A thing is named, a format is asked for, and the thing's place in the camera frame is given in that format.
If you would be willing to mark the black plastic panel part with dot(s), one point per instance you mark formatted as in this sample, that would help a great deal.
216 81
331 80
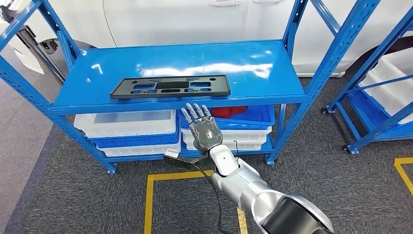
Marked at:
122 87

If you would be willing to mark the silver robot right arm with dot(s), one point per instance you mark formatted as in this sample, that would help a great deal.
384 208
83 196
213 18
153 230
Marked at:
245 187

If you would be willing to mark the red plastic part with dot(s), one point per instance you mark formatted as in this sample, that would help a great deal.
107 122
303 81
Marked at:
229 111

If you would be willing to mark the blue metal shelf rack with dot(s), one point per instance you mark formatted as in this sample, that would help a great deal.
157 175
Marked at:
193 58

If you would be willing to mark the blue plastic bin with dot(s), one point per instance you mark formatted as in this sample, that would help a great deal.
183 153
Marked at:
135 141
251 116
367 113

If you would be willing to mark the white car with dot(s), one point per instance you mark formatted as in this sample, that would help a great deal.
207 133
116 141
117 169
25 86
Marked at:
177 22

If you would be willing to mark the blue metal rack with casters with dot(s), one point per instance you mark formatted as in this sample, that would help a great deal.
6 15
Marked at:
371 64

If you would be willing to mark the grey metal stand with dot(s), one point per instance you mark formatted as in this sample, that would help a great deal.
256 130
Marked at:
34 45

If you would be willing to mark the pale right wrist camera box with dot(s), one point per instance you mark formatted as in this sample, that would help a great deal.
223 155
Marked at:
172 153

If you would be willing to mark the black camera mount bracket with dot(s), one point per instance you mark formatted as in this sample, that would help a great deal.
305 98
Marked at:
180 161

